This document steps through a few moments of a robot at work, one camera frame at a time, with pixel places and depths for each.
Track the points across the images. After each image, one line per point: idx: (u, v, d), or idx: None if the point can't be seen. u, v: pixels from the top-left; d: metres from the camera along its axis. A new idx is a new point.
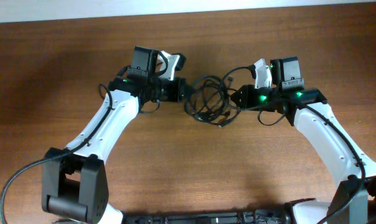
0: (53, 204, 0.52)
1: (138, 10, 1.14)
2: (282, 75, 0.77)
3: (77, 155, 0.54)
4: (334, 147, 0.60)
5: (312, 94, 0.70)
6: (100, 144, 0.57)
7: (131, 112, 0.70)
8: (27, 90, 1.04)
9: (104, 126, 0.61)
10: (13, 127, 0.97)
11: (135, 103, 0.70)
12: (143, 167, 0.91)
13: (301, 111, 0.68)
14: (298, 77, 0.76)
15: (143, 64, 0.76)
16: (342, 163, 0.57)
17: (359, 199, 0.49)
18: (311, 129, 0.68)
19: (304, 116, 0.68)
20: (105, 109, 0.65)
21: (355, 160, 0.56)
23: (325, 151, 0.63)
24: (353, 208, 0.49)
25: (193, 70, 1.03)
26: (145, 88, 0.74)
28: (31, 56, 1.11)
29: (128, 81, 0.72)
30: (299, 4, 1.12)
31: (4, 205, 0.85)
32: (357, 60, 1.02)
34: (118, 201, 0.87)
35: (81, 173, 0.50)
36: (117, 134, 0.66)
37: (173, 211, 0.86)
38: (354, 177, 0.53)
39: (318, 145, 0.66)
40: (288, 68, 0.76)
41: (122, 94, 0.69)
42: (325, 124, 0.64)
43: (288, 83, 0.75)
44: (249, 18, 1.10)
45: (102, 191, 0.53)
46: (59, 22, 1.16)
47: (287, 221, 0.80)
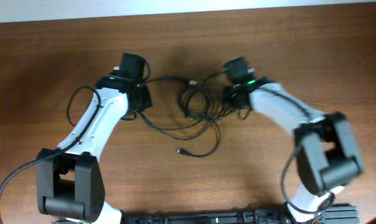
0: (50, 206, 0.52)
1: (138, 10, 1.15)
2: (237, 72, 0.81)
3: (71, 154, 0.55)
4: (281, 109, 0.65)
5: (263, 82, 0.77)
6: (92, 140, 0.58)
7: (120, 109, 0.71)
8: (27, 90, 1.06)
9: (94, 122, 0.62)
10: (12, 127, 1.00)
11: (123, 100, 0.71)
12: (143, 167, 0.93)
13: (256, 93, 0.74)
14: (251, 72, 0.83)
15: (133, 66, 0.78)
16: (289, 117, 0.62)
17: (312, 139, 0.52)
18: (265, 106, 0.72)
19: (259, 98, 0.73)
20: (94, 107, 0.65)
21: (302, 111, 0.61)
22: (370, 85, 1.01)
23: (281, 120, 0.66)
24: (310, 153, 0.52)
25: (194, 70, 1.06)
26: (132, 86, 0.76)
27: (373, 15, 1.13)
28: (29, 56, 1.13)
29: (115, 78, 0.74)
30: (296, 4, 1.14)
31: (7, 204, 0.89)
32: (352, 61, 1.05)
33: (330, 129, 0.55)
34: (118, 201, 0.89)
35: (76, 171, 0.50)
36: (108, 131, 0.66)
37: (173, 211, 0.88)
38: (302, 123, 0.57)
39: (276, 118, 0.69)
40: (240, 65, 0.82)
41: (110, 91, 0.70)
42: (275, 96, 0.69)
43: (242, 76, 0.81)
44: (248, 18, 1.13)
45: (97, 188, 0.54)
46: (58, 22, 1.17)
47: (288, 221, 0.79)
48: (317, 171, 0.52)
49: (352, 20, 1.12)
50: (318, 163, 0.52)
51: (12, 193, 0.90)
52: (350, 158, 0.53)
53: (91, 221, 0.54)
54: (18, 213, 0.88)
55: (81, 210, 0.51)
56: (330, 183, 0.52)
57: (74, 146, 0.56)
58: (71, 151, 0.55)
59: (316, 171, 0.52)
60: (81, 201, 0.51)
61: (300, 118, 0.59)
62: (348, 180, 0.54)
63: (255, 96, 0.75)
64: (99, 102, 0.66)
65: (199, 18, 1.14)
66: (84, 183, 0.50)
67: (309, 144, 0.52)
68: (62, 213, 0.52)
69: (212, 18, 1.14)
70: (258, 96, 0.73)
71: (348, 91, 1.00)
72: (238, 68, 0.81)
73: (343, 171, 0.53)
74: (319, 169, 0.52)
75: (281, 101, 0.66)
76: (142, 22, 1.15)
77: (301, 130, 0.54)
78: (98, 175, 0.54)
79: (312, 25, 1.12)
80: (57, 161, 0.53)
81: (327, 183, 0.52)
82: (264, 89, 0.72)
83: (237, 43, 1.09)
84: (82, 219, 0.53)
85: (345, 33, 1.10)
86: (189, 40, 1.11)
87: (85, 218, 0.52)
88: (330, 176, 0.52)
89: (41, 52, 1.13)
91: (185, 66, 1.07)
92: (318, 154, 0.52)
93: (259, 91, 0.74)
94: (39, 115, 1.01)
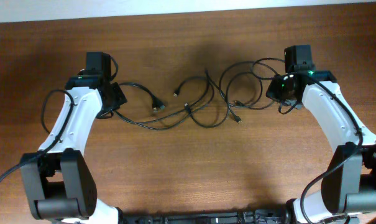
0: (43, 208, 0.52)
1: (138, 10, 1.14)
2: (294, 60, 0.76)
3: (53, 154, 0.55)
4: (335, 119, 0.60)
5: (322, 74, 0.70)
6: (72, 137, 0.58)
7: (96, 104, 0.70)
8: (27, 91, 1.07)
9: (71, 121, 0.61)
10: (13, 127, 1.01)
11: (96, 96, 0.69)
12: (143, 167, 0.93)
13: (311, 87, 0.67)
14: (309, 61, 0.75)
15: (99, 65, 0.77)
16: (340, 132, 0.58)
17: (353, 163, 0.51)
18: (316, 104, 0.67)
19: (312, 92, 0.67)
20: (68, 107, 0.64)
21: (354, 130, 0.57)
22: (370, 85, 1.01)
23: (327, 125, 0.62)
24: (345, 175, 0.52)
25: (193, 69, 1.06)
26: (102, 81, 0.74)
27: (374, 15, 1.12)
28: (29, 56, 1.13)
29: (83, 76, 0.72)
30: (296, 4, 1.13)
31: (7, 205, 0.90)
32: (352, 61, 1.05)
33: None
34: (118, 201, 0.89)
35: (61, 168, 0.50)
36: (87, 126, 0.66)
37: (173, 211, 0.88)
38: (351, 143, 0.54)
39: (322, 120, 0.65)
40: (302, 53, 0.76)
41: (80, 89, 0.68)
42: (332, 99, 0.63)
43: (299, 65, 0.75)
44: (248, 18, 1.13)
45: (88, 182, 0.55)
46: (58, 22, 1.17)
47: (288, 218, 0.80)
48: (345, 193, 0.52)
49: (352, 20, 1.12)
50: (350, 187, 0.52)
51: (12, 193, 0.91)
52: None
53: (87, 216, 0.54)
54: (19, 212, 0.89)
55: (76, 205, 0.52)
56: (352, 206, 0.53)
57: (56, 145, 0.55)
58: (53, 150, 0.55)
59: (343, 193, 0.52)
60: (74, 196, 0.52)
61: (351, 135, 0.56)
62: (370, 210, 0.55)
63: (308, 89, 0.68)
64: (72, 101, 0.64)
65: (199, 18, 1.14)
66: (74, 178, 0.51)
67: (350, 166, 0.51)
68: (57, 213, 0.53)
69: (212, 18, 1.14)
70: (314, 91, 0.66)
71: (347, 92, 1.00)
72: (299, 56, 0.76)
73: (370, 197, 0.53)
74: (347, 190, 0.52)
75: (340, 109, 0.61)
76: (142, 22, 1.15)
77: (346, 150, 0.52)
78: (86, 169, 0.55)
79: (312, 25, 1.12)
80: (41, 163, 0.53)
81: (348, 204, 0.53)
82: (321, 87, 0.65)
83: (237, 43, 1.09)
84: (78, 214, 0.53)
85: (345, 33, 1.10)
86: (189, 40, 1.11)
87: (81, 214, 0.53)
88: (355, 198, 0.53)
89: (41, 52, 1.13)
91: (185, 66, 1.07)
92: (354, 178, 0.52)
93: (316, 86, 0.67)
94: (40, 116, 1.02)
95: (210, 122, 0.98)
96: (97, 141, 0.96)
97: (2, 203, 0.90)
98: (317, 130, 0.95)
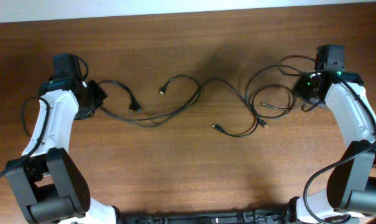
0: (36, 213, 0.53)
1: (138, 10, 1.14)
2: (325, 58, 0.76)
3: (37, 157, 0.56)
4: (356, 117, 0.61)
5: (350, 76, 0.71)
6: (55, 137, 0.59)
7: (73, 106, 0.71)
8: (27, 91, 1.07)
9: (50, 123, 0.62)
10: (13, 127, 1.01)
11: (71, 98, 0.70)
12: (143, 167, 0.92)
13: (337, 85, 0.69)
14: (340, 63, 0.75)
15: (68, 68, 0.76)
16: (359, 130, 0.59)
17: (365, 158, 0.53)
18: (337, 102, 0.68)
19: (335, 91, 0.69)
20: (44, 111, 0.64)
21: (372, 130, 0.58)
22: (370, 85, 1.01)
23: (346, 124, 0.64)
24: (355, 170, 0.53)
25: (193, 70, 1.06)
26: (74, 83, 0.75)
27: (374, 15, 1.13)
28: (28, 56, 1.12)
29: (54, 81, 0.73)
30: (296, 4, 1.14)
31: (7, 205, 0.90)
32: (352, 61, 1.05)
33: None
34: (117, 201, 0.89)
35: (48, 167, 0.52)
36: (69, 127, 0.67)
37: (173, 211, 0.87)
38: (366, 140, 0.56)
39: (342, 119, 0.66)
40: (334, 53, 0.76)
41: (53, 93, 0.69)
42: (355, 99, 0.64)
43: (330, 65, 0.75)
44: (248, 18, 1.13)
45: (78, 180, 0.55)
46: (58, 22, 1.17)
47: (288, 214, 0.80)
48: (351, 189, 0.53)
49: (351, 20, 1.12)
50: (357, 183, 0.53)
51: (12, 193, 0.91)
52: None
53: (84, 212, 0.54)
54: (18, 213, 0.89)
55: (69, 202, 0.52)
56: (357, 204, 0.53)
57: (38, 148, 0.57)
58: (36, 154, 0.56)
59: (349, 188, 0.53)
60: (66, 195, 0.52)
61: (368, 135, 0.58)
62: (374, 212, 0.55)
63: (334, 88, 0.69)
64: (48, 105, 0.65)
65: (199, 18, 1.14)
66: (63, 175, 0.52)
67: (359, 162, 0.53)
68: (53, 213, 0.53)
69: (212, 18, 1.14)
70: (339, 90, 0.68)
71: None
72: (330, 56, 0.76)
73: None
74: (354, 188, 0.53)
75: (362, 110, 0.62)
76: (142, 22, 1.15)
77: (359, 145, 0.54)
78: (73, 168, 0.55)
79: (312, 25, 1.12)
80: (28, 168, 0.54)
81: (352, 203, 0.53)
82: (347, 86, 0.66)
83: (237, 43, 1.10)
84: (74, 213, 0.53)
85: (345, 33, 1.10)
86: (189, 40, 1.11)
87: (77, 211, 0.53)
88: (361, 198, 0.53)
89: (41, 52, 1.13)
91: (184, 66, 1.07)
92: (363, 175, 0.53)
93: (340, 86, 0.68)
94: (40, 115, 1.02)
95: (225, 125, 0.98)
96: (97, 141, 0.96)
97: (2, 203, 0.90)
98: (317, 130, 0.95)
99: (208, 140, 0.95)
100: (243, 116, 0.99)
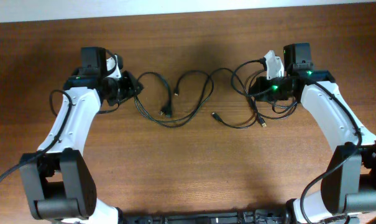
0: (42, 208, 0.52)
1: (138, 10, 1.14)
2: (294, 59, 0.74)
3: (53, 154, 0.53)
4: (335, 118, 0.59)
5: (321, 74, 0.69)
6: (71, 137, 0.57)
7: (95, 105, 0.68)
8: (27, 90, 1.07)
9: (69, 121, 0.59)
10: (13, 127, 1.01)
11: (94, 96, 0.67)
12: (143, 167, 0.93)
13: (310, 86, 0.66)
14: (309, 60, 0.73)
15: (94, 61, 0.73)
16: (341, 132, 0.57)
17: (352, 163, 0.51)
18: (314, 104, 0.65)
19: (311, 92, 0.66)
20: (66, 107, 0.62)
21: (353, 130, 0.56)
22: (370, 86, 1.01)
23: (327, 126, 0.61)
24: (345, 175, 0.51)
25: (193, 70, 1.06)
26: (100, 81, 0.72)
27: (375, 15, 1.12)
28: (28, 57, 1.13)
29: (80, 76, 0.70)
30: (297, 4, 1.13)
31: (7, 204, 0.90)
32: (352, 61, 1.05)
33: (375, 155, 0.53)
34: (118, 201, 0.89)
35: (61, 168, 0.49)
36: (87, 126, 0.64)
37: (173, 211, 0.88)
38: (351, 144, 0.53)
39: (321, 121, 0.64)
40: (300, 52, 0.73)
41: (77, 89, 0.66)
42: (330, 99, 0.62)
43: (299, 65, 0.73)
44: (248, 18, 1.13)
45: (87, 182, 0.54)
46: (57, 22, 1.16)
47: (288, 218, 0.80)
48: (345, 193, 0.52)
49: (352, 20, 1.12)
50: (349, 186, 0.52)
51: (12, 193, 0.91)
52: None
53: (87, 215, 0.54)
54: (19, 212, 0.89)
55: (75, 205, 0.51)
56: (353, 205, 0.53)
57: (55, 145, 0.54)
58: (51, 151, 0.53)
59: (343, 193, 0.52)
60: (73, 196, 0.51)
61: (350, 135, 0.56)
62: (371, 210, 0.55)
63: (309, 90, 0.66)
64: (70, 101, 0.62)
65: (199, 18, 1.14)
66: (74, 178, 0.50)
67: (348, 166, 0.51)
68: (57, 213, 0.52)
69: (212, 18, 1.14)
70: (313, 91, 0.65)
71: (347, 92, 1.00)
72: (298, 55, 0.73)
73: (368, 196, 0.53)
74: (347, 191, 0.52)
75: (339, 110, 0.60)
76: (142, 22, 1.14)
77: (344, 151, 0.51)
78: (85, 169, 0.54)
79: (313, 25, 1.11)
80: (41, 163, 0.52)
81: (348, 203, 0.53)
82: (320, 87, 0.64)
83: (238, 43, 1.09)
84: (77, 214, 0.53)
85: (345, 33, 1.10)
86: (189, 40, 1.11)
87: (81, 214, 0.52)
88: (354, 198, 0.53)
89: (41, 53, 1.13)
91: (185, 66, 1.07)
92: (353, 177, 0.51)
93: (313, 86, 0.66)
94: (40, 115, 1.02)
95: (230, 121, 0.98)
96: (97, 140, 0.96)
97: (4, 203, 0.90)
98: (318, 130, 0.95)
99: (208, 140, 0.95)
100: (246, 114, 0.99)
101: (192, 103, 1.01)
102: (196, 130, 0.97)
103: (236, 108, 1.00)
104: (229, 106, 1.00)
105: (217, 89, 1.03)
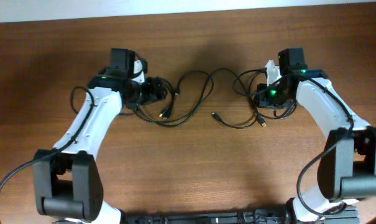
0: (48, 206, 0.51)
1: (138, 10, 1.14)
2: (288, 61, 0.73)
3: (66, 154, 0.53)
4: (327, 107, 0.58)
5: (314, 73, 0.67)
6: (88, 140, 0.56)
7: (115, 108, 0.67)
8: (27, 90, 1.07)
9: (89, 122, 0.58)
10: (13, 127, 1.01)
11: (117, 99, 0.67)
12: (143, 167, 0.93)
13: (303, 83, 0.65)
14: (303, 62, 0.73)
15: (122, 63, 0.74)
16: (333, 119, 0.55)
17: (345, 146, 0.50)
18: (308, 99, 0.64)
19: (304, 88, 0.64)
20: (87, 106, 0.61)
21: (347, 118, 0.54)
22: (370, 86, 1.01)
23: (320, 117, 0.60)
24: (339, 157, 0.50)
25: (193, 70, 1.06)
26: (126, 84, 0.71)
27: (375, 15, 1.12)
28: (28, 57, 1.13)
29: (107, 76, 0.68)
30: (297, 4, 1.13)
31: (5, 205, 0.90)
32: (352, 61, 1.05)
33: (368, 140, 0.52)
34: (118, 201, 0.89)
35: (73, 170, 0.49)
36: (104, 129, 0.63)
37: (173, 211, 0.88)
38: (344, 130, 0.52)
39: (314, 113, 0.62)
40: (294, 54, 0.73)
41: (102, 89, 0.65)
42: (323, 92, 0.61)
43: (294, 66, 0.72)
44: (248, 18, 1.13)
45: (96, 186, 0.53)
46: (58, 22, 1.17)
47: (288, 218, 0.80)
48: (340, 176, 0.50)
49: (352, 20, 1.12)
50: (343, 171, 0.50)
51: (12, 193, 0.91)
52: None
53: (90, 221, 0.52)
54: (18, 212, 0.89)
55: (79, 209, 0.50)
56: (349, 191, 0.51)
57: (70, 145, 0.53)
58: (66, 151, 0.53)
59: (338, 175, 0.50)
60: (80, 200, 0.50)
61: (343, 124, 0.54)
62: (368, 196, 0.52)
63: (301, 86, 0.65)
64: (92, 101, 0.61)
65: (199, 18, 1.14)
66: (83, 182, 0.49)
67: (342, 149, 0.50)
68: (62, 213, 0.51)
69: (211, 18, 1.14)
70: (307, 87, 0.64)
71: (347, 92, 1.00)
72: (292, 57, 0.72)
73: (363, 183, 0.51)
74: (341, 176, 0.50)
75: (331, 100, 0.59)
76: (142, 22, 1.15)
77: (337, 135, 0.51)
78: (96, 173, 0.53)
79: (313, 25, 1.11)
80: (54, 162, 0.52)
81: (343, 190, 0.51)
82: (312, 82, 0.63)
83: (238, 43, 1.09)
84: (81, 218, 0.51)
85: (345, 33, 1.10)
86: (189, 40, 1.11)
87: (84, 218, 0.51)
88: (349, 184, 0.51)
89: (41, 53, 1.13)
91: (184, 66, 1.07)
92: (347, 161, 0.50)
93: (307, 82, 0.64)
94: (40, 114, 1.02)
95: (229, 121, 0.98)
96: None
97: (3, 203, 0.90)
98: (317, 130, 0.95)
99: (208, 140, 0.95)
100: (245, 113, 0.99)
101: (193, 103, 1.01)
102: (196, 130, 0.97)
103: (235, 108, 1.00)
104: (229, 106, 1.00)
105: (217, 90, 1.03)
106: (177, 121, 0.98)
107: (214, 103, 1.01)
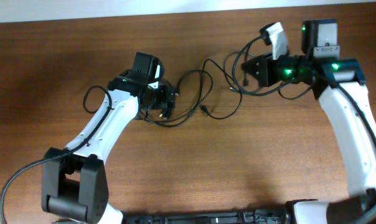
0: (53, 205, 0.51)
1: (139, 10, 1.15)
2: (314, 40, 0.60)
3: (77, 156, 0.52)
4: (358, 142, 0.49)
5: (348, 65, 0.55)
6: (100, 144, 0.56)
7: (131, 113, 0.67)
8: (28, 89, 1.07)
9: (103, 125, 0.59)
10: (14, 126, 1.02)
11: (135, 103, 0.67)
12: (144, 167, 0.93)
13: (334, 89, 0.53)
14: (332, 43, 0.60)
15: (144, 67, 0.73)
16: (358, 154, 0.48)
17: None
18: (335, 113, 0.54)
19: (337, 98, 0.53)
20: (104, 109, 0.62)
21: None
22: (371, 85, 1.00)
23: (342, 139, 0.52)
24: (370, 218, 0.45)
25: (193, 69, 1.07)
26: (143, 89, 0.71)
27: (375, 15, 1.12)
28: (30, 56, 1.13)
29: (127, 80, 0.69)
30: (296, 4, 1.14)
31: (7, 204, 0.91)
32: (352, 61, 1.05)
33: None
34: (118, 201, 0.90)
35: (81, 173, 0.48)
36: (117, 134, 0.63)
37: (173, 211, 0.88)
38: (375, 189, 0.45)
39: (334, 128, 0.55)
40: (323, 30, 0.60)
41: (121, 93, 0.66)
42: (357, 116, 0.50)
43: (320, 49, 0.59)
44: (248, 18, 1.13)
45: (102, 191, 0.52)
46: (59, 22, 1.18)
47: (288, 219, 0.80)
48: None
49: (352, 20, 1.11)
50: None
51: (13, 193, 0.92)
52: None
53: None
54: (19, 212, 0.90)
55: (84, 213, 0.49)
56: None
57: (82, 147, 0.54)
58: (78, 152, 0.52)
59: None
60: (84, 203, 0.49)
61: (374, 177, 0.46)
62: None
63: (333, 94, 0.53)
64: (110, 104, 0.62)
65: (199, 18, 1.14)
66: (89, 186, 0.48)
67: (373, 216, 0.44)
68: (64, 213, 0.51)
69: (212, 18, 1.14)
70: (339, 100, 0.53)
71: None
72: (320, 35, 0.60)
73: None
74: None
75: (362, 128, 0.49)
76: (142, 22, 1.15)
77: (374, 198, 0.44)
78: (104, 178, 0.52)
79: None
80: (64, 161, 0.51)
81: None
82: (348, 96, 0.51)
83: (238, 43, 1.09)
84: (83, 221, 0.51)
85: (346, 33, 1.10)
86: (189, 40, 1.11)
87: (87, 221, 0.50)
88: None
89: (41, 53, 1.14)
91: (184, 66, 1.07)
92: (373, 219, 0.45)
93: (339, 92, 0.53)
94: (40, 114, 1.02)
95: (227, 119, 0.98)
96: None
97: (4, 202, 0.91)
98: (317, 130, 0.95)
99: (209, 141, 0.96)
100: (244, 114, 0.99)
101: (194, 102, 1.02)
102: (196, 131, 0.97)
103: (233, 108, 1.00)
104: (227, 106, 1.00)
105: (217, 89, 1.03)
106: (176, 120, 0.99)
107: (212, 103, 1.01)
